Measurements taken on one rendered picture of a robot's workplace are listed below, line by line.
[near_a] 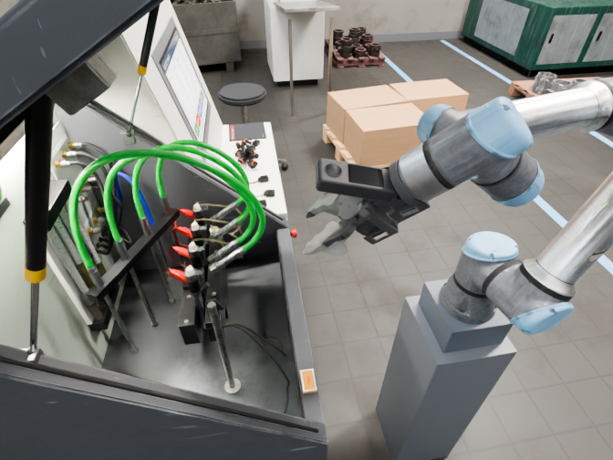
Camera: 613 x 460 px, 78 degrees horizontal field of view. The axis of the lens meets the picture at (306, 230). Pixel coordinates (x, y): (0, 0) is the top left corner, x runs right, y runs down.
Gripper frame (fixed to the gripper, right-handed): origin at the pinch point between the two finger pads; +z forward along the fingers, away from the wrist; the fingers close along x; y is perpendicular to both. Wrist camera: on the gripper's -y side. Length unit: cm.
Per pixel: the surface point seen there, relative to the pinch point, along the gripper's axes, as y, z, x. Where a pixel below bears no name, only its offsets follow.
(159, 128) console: -22, 36, 39
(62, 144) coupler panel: -39, 46, 27
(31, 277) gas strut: -32.6, 4.4, -21.7
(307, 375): 23.5, 23.5, -15.3
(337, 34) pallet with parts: 167, 154, 531
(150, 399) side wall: -11.5, 19.0, -27.4
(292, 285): 24.2, 32.6, 10.6
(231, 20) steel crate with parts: 31, 211, 454
